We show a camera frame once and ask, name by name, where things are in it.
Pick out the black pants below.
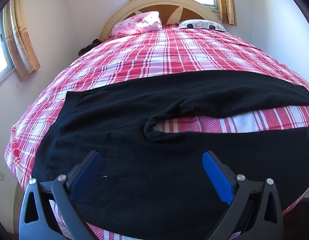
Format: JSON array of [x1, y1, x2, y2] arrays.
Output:
[[32, 70, 309, 239]]

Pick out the side window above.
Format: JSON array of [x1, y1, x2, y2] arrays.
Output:
[[0, 12, 16, 84]]

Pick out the side window right curtain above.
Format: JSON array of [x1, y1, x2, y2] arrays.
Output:
[[3, 0, 41, 81]]

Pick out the black object beside bed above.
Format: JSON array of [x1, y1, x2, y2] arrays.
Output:
[[78, 39, 102, 57]]

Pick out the red plaid bed sheet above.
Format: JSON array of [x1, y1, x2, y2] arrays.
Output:
[[4, 28, 309, 240]]

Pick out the white black-dotted pillow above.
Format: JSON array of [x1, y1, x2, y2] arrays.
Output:
[[178, 19, 226, 32]]

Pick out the head window right curtain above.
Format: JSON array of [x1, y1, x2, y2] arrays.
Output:
[[218, 0, 237, 26]]

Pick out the pink floral pillow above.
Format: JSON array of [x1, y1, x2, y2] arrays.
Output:
[[111, 11, 162, 37]]

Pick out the beige wooden headboard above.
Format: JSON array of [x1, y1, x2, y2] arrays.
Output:
[[99, 0, 221, 41]]

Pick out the white wall socket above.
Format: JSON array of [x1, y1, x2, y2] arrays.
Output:
[[0, 170, 5, 181]]

